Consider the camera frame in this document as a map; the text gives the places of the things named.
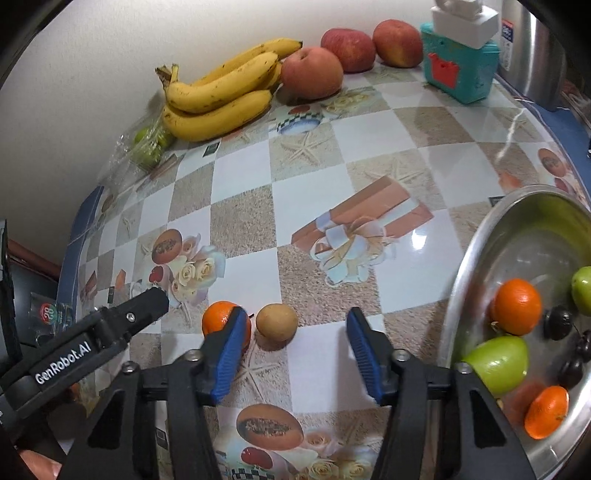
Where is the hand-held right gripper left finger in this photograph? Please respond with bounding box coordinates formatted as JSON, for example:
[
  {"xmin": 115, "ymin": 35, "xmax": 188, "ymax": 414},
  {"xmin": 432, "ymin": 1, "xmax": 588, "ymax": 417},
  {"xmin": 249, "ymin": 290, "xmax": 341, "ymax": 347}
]
[{"xmin": 69, "ymin": 305, "xmax": 252, "ymax": 480}]

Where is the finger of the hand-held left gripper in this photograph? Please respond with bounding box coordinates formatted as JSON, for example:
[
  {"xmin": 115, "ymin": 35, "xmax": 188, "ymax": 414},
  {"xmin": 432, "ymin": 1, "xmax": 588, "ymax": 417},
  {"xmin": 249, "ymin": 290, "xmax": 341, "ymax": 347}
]
[
  {"xmin": 0, "ymin": 219, "xmax": 24, "ymax": 366},
  {"xmin": 97, "ymin": 286, "xmax": 171, "ymax": 344}
]

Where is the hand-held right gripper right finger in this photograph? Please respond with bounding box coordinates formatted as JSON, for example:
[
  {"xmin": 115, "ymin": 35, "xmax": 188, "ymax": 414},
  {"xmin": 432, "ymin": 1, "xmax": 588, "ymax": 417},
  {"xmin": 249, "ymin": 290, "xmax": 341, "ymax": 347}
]
[{"xmin": 346, "ymin": 307, "xmax": 537, "ymax": 480}]

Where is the medium orange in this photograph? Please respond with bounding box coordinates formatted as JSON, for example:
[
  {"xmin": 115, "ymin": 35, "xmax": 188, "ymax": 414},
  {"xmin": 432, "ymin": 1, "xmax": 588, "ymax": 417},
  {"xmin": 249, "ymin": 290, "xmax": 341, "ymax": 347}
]
[{"xmin": 202, "ymin": 301, "xmax": 252, "ymax": 349}]

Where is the large tan round fruit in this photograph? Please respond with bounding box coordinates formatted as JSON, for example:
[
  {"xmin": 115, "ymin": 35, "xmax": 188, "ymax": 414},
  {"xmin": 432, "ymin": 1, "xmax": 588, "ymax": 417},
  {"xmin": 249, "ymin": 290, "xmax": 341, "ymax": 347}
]
[{"xmin": 255, "ymin": 303, "xmax": 299, "ymax": 344}]

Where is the large oval green fruit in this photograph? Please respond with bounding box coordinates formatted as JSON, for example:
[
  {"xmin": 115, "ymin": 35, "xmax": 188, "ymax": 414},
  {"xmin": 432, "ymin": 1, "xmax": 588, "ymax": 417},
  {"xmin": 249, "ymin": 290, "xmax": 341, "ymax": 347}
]
[{"xmin": 462, "ymin": 335, "xmax": 529, "ymax": 398}]

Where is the large orange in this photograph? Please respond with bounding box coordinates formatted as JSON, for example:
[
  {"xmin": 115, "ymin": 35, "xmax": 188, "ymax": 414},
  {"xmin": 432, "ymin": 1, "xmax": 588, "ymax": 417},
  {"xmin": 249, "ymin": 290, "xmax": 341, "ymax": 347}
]
[{"xmin": 490, "ymin": 278, "xmax": 543, "ymax": 336}]

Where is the small orange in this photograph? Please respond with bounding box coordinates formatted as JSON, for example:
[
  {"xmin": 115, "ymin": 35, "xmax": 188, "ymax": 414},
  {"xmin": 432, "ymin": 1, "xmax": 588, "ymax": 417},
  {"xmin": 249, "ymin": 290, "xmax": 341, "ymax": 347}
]
[{"xmin": 524, "ymin": 385, "xmax": 570, "ymax": 440}]

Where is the large stainless steel plate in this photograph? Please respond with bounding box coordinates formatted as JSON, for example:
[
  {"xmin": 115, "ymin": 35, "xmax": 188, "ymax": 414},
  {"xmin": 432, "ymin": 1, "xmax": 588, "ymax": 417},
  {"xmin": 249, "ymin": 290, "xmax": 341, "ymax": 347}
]
[{"xmin": 438, "ymin": 185, "xmax": 591, "ymax": 478}]

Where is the round green fruit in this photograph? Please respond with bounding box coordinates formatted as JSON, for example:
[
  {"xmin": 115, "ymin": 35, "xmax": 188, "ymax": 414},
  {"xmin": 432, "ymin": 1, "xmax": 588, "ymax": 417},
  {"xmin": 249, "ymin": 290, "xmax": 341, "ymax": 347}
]
[{"xmin": 571, "ymin": 266, "xmax": 591, "ymax": 317}]

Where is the person's left hand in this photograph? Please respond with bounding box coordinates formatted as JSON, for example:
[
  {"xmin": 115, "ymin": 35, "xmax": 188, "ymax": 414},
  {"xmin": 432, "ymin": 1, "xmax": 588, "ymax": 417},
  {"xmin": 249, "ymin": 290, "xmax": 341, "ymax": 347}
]
[{"xmin": 17, "ymin": 449, "xmax": 64, "ymax": 480}]

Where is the dark grey panel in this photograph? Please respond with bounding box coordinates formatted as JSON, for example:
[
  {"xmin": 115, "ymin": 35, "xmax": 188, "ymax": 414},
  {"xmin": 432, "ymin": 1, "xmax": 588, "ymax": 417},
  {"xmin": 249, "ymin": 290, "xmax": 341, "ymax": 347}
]
[{"xmin": 9, "ymin": 251, "xmax": 61, "ymax": 352}]

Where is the glass mug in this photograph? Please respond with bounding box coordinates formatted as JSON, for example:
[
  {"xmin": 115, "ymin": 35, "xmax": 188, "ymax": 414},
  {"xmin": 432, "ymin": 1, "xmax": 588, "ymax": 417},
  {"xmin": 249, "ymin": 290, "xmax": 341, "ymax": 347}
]
[{"xmin": 28, "ymin": 291, "xmax": 79, "ymax": 347}]

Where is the clear plastic bag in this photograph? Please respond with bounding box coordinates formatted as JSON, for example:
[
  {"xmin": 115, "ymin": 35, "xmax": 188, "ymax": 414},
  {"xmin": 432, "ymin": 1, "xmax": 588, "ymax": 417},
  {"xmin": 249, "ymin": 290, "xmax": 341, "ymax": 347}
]
[{"xmin": 95, "ymin": 108, "xmax": 178, "ymax": 188}]

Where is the yellow banana bunch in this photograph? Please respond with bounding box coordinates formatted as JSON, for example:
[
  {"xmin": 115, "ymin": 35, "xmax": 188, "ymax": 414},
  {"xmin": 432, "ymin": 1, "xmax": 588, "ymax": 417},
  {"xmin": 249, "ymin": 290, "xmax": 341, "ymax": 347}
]
[{"xmin": 154, "ymin": 38, "xmax": 304, "ymax": 143}]

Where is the pale orange apple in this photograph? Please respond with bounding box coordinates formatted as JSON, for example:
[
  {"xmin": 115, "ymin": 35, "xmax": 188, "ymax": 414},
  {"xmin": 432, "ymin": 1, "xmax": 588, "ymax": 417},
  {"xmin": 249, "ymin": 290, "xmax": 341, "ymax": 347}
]
[{"xmin": 281, "ymin": 46, "xmax": 345, "ymax": 101}]

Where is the teal plastic box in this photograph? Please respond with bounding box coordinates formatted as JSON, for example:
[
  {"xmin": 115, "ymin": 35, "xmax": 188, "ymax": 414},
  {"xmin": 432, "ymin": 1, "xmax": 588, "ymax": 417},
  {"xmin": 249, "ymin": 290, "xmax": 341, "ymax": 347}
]
[{"xmin": 419, "ymin": 23, "xmax": 502, "ymax": 103}]

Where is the red apple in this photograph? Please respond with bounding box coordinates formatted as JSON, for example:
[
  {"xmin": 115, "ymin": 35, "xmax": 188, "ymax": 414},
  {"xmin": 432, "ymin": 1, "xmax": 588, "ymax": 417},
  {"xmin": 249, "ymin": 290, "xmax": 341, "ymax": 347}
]
[
  {"xmin": 321, "ymin": 28, "xmax": 376, "ymax": 73},
  {"xmin": 373, "ymin": 19, "xmax": 424, "ymax": 68}
]

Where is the stainless steel kettle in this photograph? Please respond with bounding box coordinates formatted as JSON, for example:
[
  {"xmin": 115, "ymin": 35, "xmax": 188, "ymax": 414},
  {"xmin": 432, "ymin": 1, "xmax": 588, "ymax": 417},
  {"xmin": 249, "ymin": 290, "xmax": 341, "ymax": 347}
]
[{"xmin": 496, "ymin": 0, "xmax": 568, "ymax": 112}]

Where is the brown wooden frame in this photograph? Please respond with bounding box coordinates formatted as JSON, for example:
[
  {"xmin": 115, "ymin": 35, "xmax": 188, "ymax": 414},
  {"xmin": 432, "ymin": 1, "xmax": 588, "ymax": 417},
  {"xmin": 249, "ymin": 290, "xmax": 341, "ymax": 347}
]
[{"xmin": 7, "ymin": 237, "xmax": 63, "ymax": 278}]

